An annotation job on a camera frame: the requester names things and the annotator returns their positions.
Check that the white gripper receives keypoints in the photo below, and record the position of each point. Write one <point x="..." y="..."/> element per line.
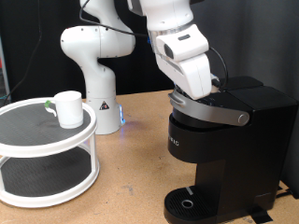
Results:
<point x="193" y="77"/>

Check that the black Keurig coffee machine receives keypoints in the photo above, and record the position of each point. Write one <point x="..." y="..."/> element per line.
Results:
<point x="249" y="149"/>

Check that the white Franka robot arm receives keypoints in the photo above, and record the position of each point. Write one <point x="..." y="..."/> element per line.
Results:
<point x="99" y="77"/>

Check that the black backdrop curtain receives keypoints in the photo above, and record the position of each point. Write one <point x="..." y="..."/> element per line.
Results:
<point x="146" y="74"/>

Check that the dark grey partition panel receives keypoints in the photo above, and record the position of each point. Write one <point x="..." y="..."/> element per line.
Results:
<point x="274" y="37"/>

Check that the black tape strip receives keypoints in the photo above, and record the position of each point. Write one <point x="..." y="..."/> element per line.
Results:
<point x="261" y="216"/>

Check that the white two-tier turntable shelf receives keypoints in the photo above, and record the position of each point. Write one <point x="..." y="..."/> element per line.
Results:
<point x="46" y="149"/>

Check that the grey metal frame post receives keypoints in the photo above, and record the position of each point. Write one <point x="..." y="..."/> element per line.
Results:
<point x="3" y="77"/>

